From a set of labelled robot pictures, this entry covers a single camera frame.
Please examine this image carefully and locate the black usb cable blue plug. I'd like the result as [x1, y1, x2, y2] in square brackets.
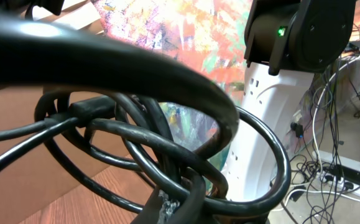
[111, 93, 292, 224]

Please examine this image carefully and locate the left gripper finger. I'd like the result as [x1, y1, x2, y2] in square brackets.
[131, 187, 180, 224]

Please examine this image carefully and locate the white power strip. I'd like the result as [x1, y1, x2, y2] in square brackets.
[318, 172, 360, 197]

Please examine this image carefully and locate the colourful painted cloth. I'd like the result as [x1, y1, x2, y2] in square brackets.
[89, 0, 255, 190]

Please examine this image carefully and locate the cardboard wall panel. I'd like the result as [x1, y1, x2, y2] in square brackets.
[0, 0, 155, 224]

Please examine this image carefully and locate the black usb cable silver plug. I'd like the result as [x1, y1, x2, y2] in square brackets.
[0, 91, 228, 214]

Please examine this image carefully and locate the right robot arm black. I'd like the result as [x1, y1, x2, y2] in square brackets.
[224, 0, 356, 202]

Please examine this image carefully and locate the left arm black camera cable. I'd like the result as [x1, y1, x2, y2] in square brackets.
[0, 9, 240, 159]

